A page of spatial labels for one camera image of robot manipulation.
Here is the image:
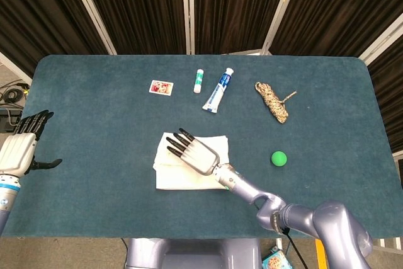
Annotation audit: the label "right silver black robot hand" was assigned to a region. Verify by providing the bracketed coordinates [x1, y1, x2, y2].
[166, 127, 221, 176]

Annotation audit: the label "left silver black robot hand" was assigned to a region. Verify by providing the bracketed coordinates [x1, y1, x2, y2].
[0, 110, 63, 178]

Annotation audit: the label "white T-shirt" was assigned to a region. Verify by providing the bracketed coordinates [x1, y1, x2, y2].
[152, 132, 230, 190]

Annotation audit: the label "dark equipment box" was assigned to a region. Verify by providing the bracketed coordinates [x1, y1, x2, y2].
[0, 106, 23, 133]

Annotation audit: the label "blue white toothpaste tube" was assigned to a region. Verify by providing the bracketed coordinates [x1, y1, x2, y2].
[201, 67, 235, 114]

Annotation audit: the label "green white glue stick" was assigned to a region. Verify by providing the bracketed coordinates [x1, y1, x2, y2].
[193, 69, 204, 94]

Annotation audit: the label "green foam ball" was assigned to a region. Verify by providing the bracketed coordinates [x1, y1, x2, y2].
[270, 150, 288, 167]

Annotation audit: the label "red playing card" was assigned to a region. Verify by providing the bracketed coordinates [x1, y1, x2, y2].
[149, 79, 174, 96]

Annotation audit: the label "grey-blue robot torso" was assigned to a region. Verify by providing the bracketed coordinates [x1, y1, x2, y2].
[124, 238, 263, 269]

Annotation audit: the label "blue cookie snack box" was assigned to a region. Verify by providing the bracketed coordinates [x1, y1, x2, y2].
[261, 248, 289, 269]

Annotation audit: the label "yellow floor tape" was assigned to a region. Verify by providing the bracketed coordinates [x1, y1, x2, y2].
[314, 239, 328, 269]

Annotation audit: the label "black floor cables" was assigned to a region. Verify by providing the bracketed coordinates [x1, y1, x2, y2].
[0, 82, 31, 106]

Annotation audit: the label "white screen frame post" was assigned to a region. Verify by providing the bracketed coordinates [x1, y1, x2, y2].
[260, 0, 304, 56]
[181, 0, 196, 55]
[0, 51, 32, 86]
[358, 12, 403, 65]
[64, 0, 118, 55]

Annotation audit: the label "beige rope bundle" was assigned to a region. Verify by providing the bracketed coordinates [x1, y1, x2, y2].
[254, 81, 298, 124]

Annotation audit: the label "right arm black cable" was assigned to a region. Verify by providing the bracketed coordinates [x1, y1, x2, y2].
[281, 226, 308, 269]

